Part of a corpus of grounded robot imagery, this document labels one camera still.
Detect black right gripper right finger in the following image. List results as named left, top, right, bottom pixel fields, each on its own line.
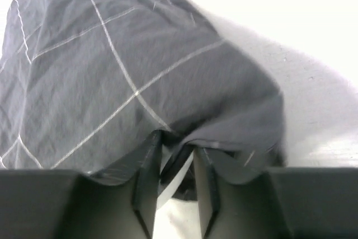
left=194, top=149, right=357, bottom=238

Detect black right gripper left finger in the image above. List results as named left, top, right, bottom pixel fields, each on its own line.
left=1, top=130, right=162, bottom=238

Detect white pillow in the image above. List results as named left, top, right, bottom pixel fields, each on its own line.
left=153, top=155, right=201, bottom=239

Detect dark grey checked pillowcase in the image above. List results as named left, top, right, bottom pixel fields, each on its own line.
left=1, top=0, right=284, bottom=203

